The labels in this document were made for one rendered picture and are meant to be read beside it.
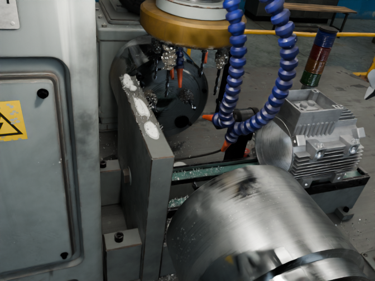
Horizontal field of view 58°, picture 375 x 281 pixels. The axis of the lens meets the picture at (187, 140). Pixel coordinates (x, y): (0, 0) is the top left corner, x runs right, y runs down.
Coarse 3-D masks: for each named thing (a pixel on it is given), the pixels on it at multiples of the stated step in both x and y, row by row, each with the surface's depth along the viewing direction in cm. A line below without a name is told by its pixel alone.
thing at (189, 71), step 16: (128, 48) 92; (144, 48) 89; (112, 64) 96; (128, 64) 87; (144, 64) 83; (160, 64) 84; (192, 64) 87; (112, 80) 95; (144, 80) 84; (160, 80) 86; (176, 80) 88; (192, 80) 89; (160, 96) 89; (176, 96) 90; (192, 96) 89; (160, 112) 92; (176, 112) 93; (192, 112) 95; (176, 128) 97
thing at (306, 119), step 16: (288, 96) 82; (304, 96) 84; (320, 96) 82; (288, 112) 76; (304, 112) 73; (320, 112) 74; (336, 112) 76; (288, 128) 77; (304, 128) 75; (320, 128) 77
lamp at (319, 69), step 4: (308, 60) 111; (312, 60) 110; (316, 60) 109; (308, 64) 111; (312, 64) 110; (316, 64) 109; (320, 64) 109; (324, 64) 110; (308, 68) 112; (312, 68) 110; (316, 68) 110; (320, 68) 110; (312, 72) 111; (316, 72) 111; (320, 72) 111
